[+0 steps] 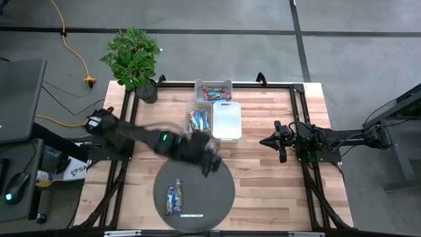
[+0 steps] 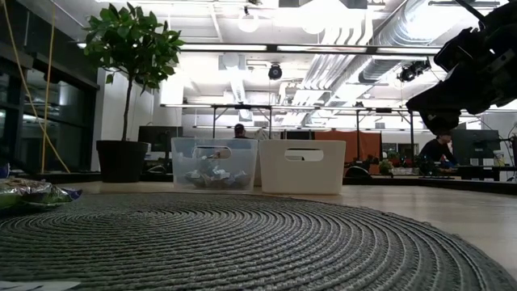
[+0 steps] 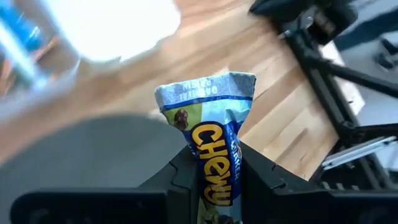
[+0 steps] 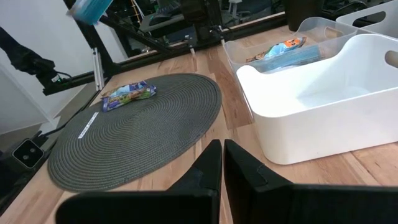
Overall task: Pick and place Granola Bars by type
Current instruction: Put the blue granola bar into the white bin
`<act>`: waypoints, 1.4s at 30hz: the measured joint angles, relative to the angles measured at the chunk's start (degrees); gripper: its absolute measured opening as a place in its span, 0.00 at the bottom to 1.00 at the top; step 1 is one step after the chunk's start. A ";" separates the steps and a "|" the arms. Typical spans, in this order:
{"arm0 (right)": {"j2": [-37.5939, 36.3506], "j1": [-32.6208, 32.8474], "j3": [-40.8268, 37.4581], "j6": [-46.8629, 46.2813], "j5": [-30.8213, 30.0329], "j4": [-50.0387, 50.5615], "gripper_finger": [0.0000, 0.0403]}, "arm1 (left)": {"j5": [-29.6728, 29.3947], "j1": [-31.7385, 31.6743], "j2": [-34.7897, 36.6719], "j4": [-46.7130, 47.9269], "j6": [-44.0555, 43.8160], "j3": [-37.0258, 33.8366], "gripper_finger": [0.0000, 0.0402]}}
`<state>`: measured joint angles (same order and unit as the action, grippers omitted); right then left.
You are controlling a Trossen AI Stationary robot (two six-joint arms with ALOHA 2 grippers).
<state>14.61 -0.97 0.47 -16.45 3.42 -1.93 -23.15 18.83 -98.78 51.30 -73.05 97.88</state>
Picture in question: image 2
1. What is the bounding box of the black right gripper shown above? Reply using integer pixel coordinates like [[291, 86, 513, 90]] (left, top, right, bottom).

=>
[[405, 0, 517, 137]]

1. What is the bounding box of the green potted plant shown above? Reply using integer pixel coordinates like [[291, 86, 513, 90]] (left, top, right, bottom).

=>
[[82, 2, 186, 183]]

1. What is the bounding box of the dark blue granola bar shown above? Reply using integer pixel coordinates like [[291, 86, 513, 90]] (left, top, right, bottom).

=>
[[0, 177, 83, 212]]

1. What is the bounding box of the clear plastic bin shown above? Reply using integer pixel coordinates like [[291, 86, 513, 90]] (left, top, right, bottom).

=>
[[170, 137, 259, 192]]

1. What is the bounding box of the black ceiling spotlight cluster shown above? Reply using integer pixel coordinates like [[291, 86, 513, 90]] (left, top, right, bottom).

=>
[[397, 59, 432, 83]]

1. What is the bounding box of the black aluminium table frame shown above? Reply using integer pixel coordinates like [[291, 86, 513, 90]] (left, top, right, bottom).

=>
[[7, 171, 517, 196]]

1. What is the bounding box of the round grey woven mat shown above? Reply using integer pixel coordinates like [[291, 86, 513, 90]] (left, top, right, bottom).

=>
[[0, 192, 517, 291]]

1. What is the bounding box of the black computer monitor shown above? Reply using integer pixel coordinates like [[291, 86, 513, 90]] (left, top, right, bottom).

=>
[[137, 125, 184, 154], [451, 129, 502, 167]]

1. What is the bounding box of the black round ceiling speaker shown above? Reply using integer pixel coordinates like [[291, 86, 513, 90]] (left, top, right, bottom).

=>
[[267, 63, 284, 82]]

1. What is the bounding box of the silver ventilation duct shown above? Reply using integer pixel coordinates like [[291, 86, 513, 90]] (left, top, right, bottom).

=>
[[306, 3, 441, 92]]

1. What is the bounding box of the round white ceiling lamp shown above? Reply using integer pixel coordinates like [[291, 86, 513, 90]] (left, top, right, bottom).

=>
[[237, 14, 259, 34]]

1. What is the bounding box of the orange partition panel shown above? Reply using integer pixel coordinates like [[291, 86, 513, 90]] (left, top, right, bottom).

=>
[[313, 129, 383, 175]]

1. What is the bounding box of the white plastic bin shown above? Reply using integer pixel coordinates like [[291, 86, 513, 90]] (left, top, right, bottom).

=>
[[258, 139, 347, 196]]

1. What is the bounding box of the person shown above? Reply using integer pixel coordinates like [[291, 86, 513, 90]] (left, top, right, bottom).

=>
[[418, 131, 460, 174], [233, 123, 251, 141]]

